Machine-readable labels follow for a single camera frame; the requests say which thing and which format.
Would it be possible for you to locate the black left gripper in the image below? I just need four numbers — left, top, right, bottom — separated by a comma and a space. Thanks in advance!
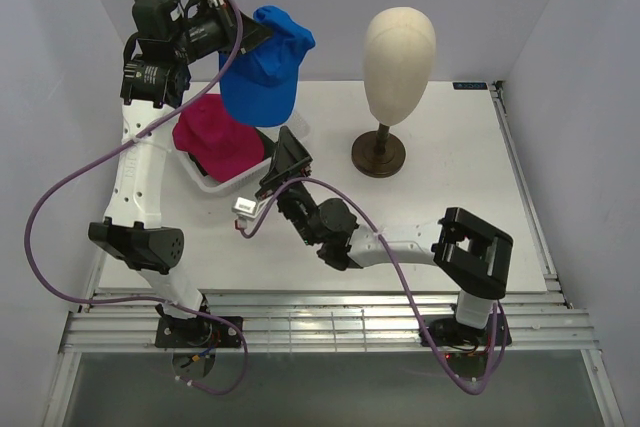
171, 0, 274, 65

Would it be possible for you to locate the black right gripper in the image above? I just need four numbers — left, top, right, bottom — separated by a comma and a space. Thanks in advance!
256, 124, 319, 246

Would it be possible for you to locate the blue baseball cap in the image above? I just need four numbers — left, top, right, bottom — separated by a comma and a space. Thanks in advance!
219, 5, 316, 128

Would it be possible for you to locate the magenta baseball cap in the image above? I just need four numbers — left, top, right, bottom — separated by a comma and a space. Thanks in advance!
172, 94, 266, 182

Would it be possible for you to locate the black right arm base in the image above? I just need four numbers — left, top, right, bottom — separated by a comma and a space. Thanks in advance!
423, 314, 512, 350

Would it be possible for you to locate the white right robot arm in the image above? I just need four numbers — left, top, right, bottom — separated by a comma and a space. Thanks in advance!
256, 127, 514, 344

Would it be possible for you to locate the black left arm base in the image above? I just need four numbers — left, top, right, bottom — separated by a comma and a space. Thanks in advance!
154, 304, 244, 349

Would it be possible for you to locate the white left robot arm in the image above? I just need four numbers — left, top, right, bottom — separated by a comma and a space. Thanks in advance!
88, 0, 273, 347

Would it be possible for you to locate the black baseball cap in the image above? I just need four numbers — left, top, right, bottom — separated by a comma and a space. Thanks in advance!
188, 127, 275, 182

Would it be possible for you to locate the white plastic basket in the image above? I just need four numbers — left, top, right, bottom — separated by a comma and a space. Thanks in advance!
172, 109, 314, 197

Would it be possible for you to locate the dark wooden mannequin stand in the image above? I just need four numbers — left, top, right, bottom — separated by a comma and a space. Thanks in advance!
351, 123, 406, 178

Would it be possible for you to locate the cream mannequin head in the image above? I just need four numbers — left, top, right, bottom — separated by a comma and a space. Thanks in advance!
363, 7, 436, 127

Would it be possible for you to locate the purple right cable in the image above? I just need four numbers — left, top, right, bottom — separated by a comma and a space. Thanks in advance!
238, 176, 511, 397

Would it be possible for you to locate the purple cable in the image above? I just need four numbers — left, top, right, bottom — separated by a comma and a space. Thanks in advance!
23, 0, 277, 395
238, 176, 511, 397

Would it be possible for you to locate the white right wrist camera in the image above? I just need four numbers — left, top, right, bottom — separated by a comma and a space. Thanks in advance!
232, 197, 266, 231

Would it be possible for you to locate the aluminium rail frame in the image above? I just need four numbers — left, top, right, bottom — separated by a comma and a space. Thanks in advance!
46, 82, 604, 426

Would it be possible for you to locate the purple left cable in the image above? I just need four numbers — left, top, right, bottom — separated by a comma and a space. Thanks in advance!
23, 0, 277, 395

